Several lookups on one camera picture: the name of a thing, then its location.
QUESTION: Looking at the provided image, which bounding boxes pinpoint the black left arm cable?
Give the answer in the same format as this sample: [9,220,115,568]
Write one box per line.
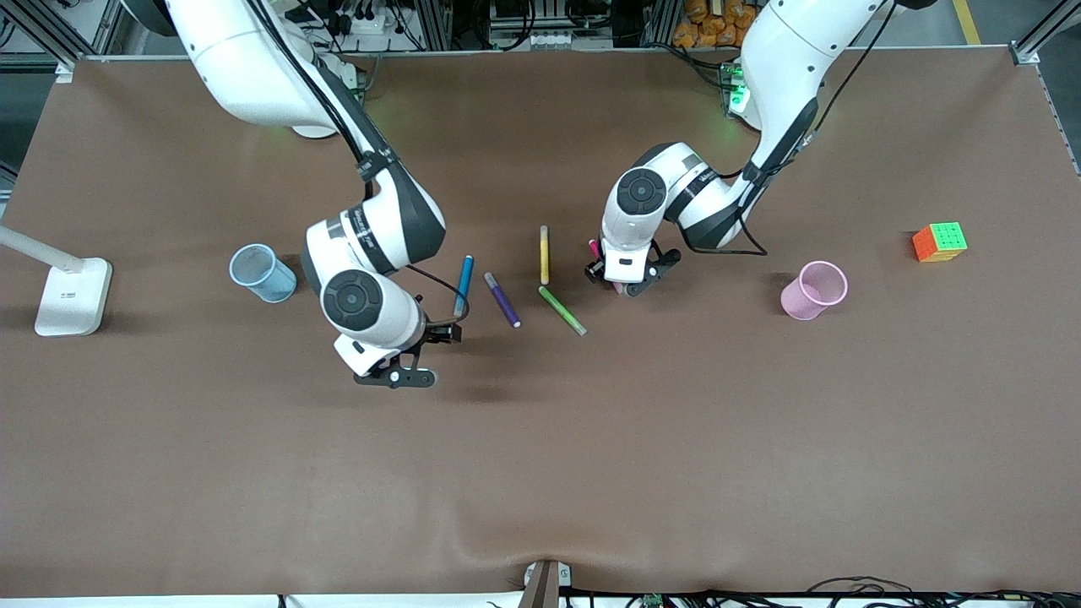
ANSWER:
[676,0,896,256]

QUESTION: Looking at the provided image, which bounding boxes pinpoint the colourful puzzle cube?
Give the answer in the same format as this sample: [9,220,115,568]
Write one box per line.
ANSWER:
[911,221,969,263]

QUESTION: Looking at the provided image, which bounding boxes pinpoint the aluminium frame post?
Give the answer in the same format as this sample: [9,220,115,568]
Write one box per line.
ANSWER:
[644,0,676,47]
[418,0,453,52]

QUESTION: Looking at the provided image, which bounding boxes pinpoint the orange snack bag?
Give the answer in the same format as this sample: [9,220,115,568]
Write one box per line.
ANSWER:
[671,0,752,49]

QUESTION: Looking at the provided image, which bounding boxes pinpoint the white power strip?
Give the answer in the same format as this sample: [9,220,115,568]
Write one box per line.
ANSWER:
[329,8,415,53]

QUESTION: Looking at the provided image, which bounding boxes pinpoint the green marker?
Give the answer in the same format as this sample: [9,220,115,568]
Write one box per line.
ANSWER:
[538,285,588,337]

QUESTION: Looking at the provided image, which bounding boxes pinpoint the purple marker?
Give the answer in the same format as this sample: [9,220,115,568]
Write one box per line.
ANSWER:
[483,271,523,329]

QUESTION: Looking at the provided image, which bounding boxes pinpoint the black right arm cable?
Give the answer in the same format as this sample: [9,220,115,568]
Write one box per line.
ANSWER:
[245,0,464,330]

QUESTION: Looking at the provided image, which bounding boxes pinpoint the brown table cover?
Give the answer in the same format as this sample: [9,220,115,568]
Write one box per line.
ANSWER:
[0,46,1081,597]

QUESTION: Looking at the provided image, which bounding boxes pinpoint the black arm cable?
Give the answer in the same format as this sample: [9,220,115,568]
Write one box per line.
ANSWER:
[245,0,464,330]
[676,0,896,256]

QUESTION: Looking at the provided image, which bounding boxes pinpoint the pink marker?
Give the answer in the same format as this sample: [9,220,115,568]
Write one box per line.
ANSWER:
[589,240,627,296]

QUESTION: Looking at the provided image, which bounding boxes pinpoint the pink mesh cup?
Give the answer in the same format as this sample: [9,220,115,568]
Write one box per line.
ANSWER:
[780,260,849,322]

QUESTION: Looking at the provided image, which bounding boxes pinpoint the blue marker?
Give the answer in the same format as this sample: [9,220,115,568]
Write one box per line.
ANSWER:
[454,255,475,319]

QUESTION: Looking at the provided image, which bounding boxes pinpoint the light blue mesh cup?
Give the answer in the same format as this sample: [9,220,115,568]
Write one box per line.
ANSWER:
[229,243,298,303]

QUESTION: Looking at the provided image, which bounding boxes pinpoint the aluminium frame profile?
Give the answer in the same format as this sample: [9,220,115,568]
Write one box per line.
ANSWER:
[13,0,94,84]
[1009,0,1081,67]

